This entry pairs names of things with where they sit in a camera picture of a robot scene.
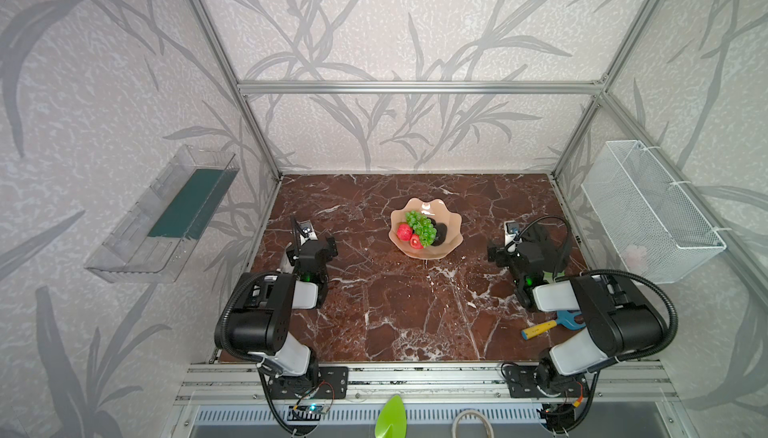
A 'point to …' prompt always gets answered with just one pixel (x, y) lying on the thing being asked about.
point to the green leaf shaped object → (391, 420)
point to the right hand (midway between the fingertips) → (508, 228)
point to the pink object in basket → (636, 259)
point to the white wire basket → (655, 227)
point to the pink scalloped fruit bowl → (440, 211)
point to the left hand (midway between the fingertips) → (314, 227)
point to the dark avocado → (441, 232)
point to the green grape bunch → (422, 226)
